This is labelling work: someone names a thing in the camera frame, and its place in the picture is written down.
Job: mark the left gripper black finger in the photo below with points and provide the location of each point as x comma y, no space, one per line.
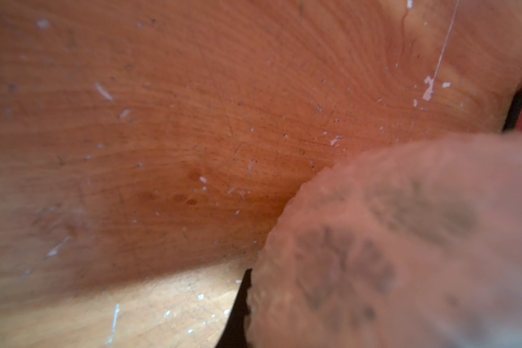
233,335

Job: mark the clear bubble wrap sheet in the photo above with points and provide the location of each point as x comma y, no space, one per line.
418,245

